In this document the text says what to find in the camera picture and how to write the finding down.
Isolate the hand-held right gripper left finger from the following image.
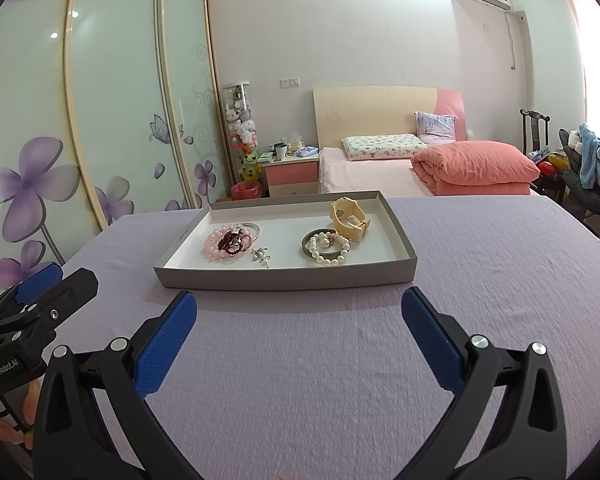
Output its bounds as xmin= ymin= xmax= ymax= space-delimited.
xmin=32 ymin=290 xmax=201 ymax=480

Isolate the floral print pillow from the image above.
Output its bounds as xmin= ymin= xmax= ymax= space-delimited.
xmin=341 ymin=134 xmax=429 ymax=162

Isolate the grey shallow tray box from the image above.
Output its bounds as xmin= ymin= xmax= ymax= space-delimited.
xmin=153 ymin=190 xmax=418 ymax=292

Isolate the folded coral pink quilt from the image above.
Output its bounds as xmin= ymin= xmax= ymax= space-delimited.
xmin=411 ymin=141 xmax=541 ymax=197

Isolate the flower print sliding wardrobe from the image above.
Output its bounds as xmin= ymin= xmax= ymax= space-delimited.
xmin=0 ymin=0 xmax=233 ymax=291

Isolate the pink and cream nightstand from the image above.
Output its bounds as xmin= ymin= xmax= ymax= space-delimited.
xmin=261 ymin=154 xmax=322 ymax=198

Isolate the cream and pink headboard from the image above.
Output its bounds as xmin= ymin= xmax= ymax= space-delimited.
xmin=312 ymin=85 xmax=467 ymax=151

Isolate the dark wooden chair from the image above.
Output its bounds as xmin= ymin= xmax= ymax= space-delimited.
xmin=520 ymin=108 xmax=551 ymax=156

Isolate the person's left hand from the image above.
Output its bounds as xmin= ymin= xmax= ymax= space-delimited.
xmin=0 ymin=377 xmax=45 ymax=455

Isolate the thin silver bangle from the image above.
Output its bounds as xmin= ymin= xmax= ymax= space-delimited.
xmin=230 ymin=221 xmax=261 ymax=242

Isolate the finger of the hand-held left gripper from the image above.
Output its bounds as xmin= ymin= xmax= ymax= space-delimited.
xmin=0 ymin=268 xmax=99 ymax=356
xmin=0 ymin=262 xmax=64 ymax=322

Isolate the white pearl bracelet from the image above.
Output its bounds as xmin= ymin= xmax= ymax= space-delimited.
xmin=307 ymin=232 xmax=351 ymax=266

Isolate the dark red bead necklace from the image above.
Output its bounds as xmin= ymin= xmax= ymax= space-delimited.
xmin=216 ymin=229 xmax=250 ymax=257

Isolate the air conditioner pipe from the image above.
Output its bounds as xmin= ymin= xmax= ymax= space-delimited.
xmin=502 ymin=9 xmax=528 ymax=71

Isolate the trash bin with red bag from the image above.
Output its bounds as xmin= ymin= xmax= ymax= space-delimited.
xmin=231 ymin=181 xmax=262 ymax=202

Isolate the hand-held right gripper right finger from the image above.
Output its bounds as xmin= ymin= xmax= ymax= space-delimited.
xmin=401 ymin=286 xmax=568 ymax=480

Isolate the pink curtain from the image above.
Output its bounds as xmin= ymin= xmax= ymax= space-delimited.
xmin=562 ymin=0 xmax=600 ymax=126

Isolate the bed with pink sheet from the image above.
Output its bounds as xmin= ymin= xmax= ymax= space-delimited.
xmin=317 ymin=147 xmax=543 ymax=197

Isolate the purple print pillow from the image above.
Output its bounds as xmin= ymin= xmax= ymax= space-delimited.
xmin=414 ymin=111 xmax=457 ymax=142

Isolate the dark grey chair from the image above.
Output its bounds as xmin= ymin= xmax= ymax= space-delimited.
xmin=557 ymin=128 xmax=600 ymax=221

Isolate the grey metal band bracelet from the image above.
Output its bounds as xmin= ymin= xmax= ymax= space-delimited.
xmin=301 ymin=227 xmax=338 ymax=260

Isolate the pink bead bracelet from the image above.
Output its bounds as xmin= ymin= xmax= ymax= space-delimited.
xmin=204 ymin=227 xmax=255 ymax=262

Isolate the clear tube of plush toys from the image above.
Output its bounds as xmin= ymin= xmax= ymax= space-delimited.
xmin=222 ymin=81 xmax=260 ymax=186

